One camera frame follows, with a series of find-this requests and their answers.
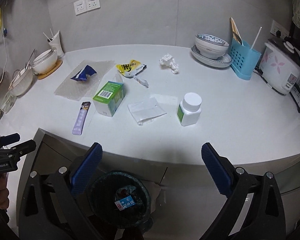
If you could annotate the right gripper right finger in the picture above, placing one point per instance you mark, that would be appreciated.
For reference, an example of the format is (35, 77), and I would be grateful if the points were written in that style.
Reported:
(265, 218)

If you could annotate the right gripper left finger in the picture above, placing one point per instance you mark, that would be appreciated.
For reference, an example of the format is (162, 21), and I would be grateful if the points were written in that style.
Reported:
(49, 205)

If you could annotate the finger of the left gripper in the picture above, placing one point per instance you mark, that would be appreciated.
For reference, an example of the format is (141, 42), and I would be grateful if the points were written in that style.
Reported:
(9, 139)
(22, 149)

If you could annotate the purple sachet packet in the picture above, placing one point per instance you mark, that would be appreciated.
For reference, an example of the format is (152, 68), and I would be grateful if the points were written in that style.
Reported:
(78, 126)

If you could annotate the blue white milk carton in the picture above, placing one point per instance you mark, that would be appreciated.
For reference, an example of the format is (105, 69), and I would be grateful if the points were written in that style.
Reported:
(125, 203)

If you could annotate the bubble wrap sheet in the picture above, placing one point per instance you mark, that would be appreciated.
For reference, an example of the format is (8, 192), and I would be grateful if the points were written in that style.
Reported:
(75, 90)

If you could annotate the blue snack wrapper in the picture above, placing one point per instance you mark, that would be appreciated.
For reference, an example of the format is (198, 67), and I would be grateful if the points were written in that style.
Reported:
(84, 73)

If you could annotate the green white medicine box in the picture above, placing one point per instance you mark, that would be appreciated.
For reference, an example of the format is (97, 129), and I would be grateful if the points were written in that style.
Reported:
(109, 97)

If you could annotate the white pill bottle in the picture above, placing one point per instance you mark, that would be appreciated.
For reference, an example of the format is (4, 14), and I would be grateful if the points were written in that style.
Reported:
(189, 109)

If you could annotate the clear plastic zip bag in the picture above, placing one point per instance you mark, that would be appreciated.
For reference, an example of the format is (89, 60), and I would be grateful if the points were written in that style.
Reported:
(145, 110)

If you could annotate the yellow white snack bag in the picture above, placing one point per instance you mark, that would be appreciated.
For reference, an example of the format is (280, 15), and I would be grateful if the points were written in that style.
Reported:
(130, 69)

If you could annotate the white tissue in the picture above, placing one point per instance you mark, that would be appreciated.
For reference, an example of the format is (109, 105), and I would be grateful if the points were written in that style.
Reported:
(169, 62)

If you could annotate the black trash bin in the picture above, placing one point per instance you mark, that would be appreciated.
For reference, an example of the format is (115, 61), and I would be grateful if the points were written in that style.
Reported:
(114, 186)

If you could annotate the person's left hand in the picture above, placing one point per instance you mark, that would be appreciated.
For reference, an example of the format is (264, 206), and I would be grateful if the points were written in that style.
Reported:
(4, 192)

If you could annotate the clear glass container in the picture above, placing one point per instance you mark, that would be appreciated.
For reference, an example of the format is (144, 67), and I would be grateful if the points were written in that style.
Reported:
(8, 102)

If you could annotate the stacked white bowls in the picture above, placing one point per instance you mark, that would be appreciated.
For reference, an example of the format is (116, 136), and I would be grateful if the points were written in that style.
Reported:
(44, 62)

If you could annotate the wooden round trivet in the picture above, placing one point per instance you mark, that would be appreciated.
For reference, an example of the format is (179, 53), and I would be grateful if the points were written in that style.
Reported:
(57, 65)

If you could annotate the white vase cup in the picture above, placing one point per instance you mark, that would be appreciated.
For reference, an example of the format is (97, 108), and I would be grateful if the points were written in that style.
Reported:
(55, 42)

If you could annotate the small torn wrapper strip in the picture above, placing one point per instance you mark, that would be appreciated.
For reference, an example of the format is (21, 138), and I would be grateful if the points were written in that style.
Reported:
(141, 81)

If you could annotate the blue plastic utensil holder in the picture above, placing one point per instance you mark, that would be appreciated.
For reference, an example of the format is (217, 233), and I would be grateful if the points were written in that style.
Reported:
(244, 59)

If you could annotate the white rice cooker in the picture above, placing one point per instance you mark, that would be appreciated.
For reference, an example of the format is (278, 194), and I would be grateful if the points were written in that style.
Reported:
(280, 65)

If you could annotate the blue patterned plate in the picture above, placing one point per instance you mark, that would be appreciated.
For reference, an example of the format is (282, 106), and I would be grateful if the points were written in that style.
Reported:
(221, 62)

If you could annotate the blue patterned bowl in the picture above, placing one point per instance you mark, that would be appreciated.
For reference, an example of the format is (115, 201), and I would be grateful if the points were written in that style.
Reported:
(211, 46)

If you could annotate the wooden chopsticks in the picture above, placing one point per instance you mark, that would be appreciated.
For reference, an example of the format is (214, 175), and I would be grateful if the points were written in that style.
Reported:
(235, 32)

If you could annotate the white straw in holder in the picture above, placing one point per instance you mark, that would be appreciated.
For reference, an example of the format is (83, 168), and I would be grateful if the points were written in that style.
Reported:
(256, 37)

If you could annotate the left wall socket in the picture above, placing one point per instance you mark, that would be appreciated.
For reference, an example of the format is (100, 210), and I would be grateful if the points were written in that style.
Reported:
(80, 7)

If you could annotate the right wall socket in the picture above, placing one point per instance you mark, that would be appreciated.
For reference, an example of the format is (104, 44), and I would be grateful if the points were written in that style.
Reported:
(92, 4)

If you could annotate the side wall socket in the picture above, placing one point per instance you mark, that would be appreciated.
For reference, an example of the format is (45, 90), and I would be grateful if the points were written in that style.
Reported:
(278, 30)

